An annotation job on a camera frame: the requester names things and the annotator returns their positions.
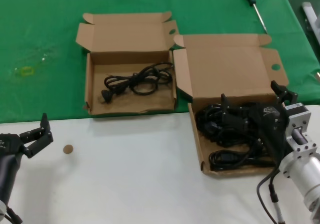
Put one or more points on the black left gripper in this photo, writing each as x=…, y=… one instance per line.
x=7, y=159

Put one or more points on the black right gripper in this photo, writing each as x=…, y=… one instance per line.
x=271, y=123

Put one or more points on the torn-edged open cardboard box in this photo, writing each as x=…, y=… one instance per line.
x=125, y=41

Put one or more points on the round cardboard disc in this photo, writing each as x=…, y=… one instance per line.
x=68, y=149

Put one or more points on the yellow square tape marker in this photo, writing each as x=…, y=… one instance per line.
x=22, y=71

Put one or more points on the white metal bar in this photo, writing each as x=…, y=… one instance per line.
x=308, y=11

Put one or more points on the green table cloth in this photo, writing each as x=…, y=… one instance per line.
x=50, y=21

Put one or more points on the silver wrist mount bracket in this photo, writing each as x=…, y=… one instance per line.
x=298, y=120

